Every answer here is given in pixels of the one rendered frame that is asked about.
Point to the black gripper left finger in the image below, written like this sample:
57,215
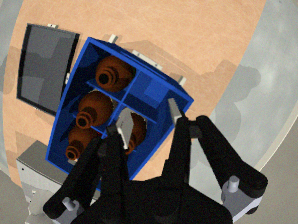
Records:
77,191

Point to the blue plastic crate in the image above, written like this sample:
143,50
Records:
145,96

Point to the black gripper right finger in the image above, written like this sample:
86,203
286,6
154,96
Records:
242,185

